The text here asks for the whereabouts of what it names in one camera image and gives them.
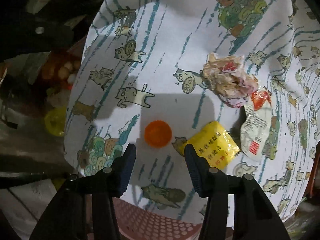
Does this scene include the yellow snack packet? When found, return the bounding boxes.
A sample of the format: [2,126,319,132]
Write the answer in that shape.
[187,121,240,170]

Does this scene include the orange plastic bottle cap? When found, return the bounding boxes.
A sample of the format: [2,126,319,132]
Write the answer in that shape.
[144,120,172,148]

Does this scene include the white red snack wrapper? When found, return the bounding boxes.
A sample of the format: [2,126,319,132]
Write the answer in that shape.
[240,87,272,161]

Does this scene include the paper wrapper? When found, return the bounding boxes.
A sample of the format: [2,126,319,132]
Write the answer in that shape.
[202,53,259,108]

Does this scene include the pink perforated trash basket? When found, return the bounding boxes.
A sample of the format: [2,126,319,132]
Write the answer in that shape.
[113,198,202,239]

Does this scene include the yellow plastic lid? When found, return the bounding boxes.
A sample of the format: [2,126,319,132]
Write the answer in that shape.
[44,106,67,137]

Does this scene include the cat print tablecloth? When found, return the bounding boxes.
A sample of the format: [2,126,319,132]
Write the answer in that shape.
[65,0,319,224]

